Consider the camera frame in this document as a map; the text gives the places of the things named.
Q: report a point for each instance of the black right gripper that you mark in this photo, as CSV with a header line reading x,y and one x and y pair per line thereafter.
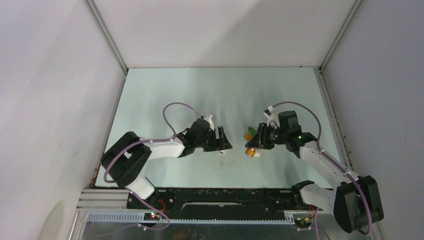
x,y
260,140

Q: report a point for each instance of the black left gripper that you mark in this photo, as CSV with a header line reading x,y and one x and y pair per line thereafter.
x,y
223,143

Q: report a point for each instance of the green water faucet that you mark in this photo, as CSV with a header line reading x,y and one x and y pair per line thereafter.
x,y
252,131

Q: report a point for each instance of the orange water faucet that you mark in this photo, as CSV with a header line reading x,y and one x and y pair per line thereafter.
x,y
249,150

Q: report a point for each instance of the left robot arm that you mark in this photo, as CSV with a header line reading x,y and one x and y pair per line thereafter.
x,y
124,161

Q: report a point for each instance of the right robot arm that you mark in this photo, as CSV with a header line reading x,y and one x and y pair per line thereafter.
x,y
353,200

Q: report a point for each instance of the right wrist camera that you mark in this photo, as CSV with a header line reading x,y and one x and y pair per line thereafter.
x,y
272,118

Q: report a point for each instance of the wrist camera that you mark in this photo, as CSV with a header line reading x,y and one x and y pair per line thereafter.
x,y
272,118
209,118

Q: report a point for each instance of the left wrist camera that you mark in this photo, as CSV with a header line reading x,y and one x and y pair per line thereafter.
x,y
209,118

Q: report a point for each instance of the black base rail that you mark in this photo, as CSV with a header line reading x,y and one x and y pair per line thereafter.
x,y
227,204

